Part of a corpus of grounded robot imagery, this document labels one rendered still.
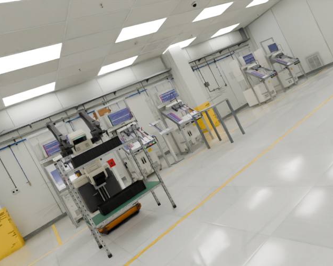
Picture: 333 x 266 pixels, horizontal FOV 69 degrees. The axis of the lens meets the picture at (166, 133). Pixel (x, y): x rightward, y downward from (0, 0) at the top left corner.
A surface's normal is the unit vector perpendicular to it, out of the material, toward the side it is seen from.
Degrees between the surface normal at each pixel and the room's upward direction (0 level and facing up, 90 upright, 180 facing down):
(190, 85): 90
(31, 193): 90
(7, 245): 90
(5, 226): 90
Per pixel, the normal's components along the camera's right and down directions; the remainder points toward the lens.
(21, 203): 0.46, -0.19
